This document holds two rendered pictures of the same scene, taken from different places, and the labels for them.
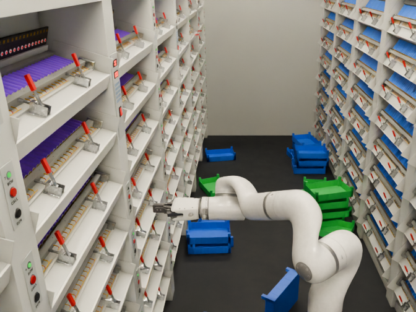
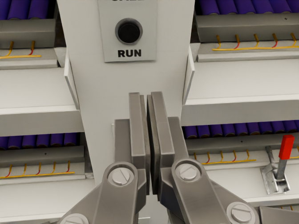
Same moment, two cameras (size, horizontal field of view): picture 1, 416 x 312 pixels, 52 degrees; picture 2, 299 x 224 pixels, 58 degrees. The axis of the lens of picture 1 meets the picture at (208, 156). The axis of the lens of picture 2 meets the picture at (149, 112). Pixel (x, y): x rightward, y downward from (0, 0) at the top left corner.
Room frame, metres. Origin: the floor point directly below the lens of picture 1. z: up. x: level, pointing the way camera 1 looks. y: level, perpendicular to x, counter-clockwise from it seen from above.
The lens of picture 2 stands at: (1.36, 0.11, 1.09)
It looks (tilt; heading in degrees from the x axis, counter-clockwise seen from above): 42 degrees down; 79
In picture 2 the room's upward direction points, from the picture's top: 1 degrees clockwise
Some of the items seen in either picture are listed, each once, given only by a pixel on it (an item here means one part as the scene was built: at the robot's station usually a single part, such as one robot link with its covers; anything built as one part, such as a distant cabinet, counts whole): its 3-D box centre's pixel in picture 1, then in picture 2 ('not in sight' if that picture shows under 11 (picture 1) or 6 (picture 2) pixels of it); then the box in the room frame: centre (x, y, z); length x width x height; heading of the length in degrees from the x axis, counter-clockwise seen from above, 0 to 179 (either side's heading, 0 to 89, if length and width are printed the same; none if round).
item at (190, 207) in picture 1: (187, 208); not in sight; (1.36, 0.08, 1.00); 0.11 x 0.10 x 0.07; 85
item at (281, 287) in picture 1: (280, 297); not in sight; (1.92, -0.39, 0.10); 0.30 x 0.08 x 0.20; 142
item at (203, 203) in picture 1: (204, 208); not in sight; (1.36, 0.02, 1.00); 0.09 x 0.03 x 0.08; 175
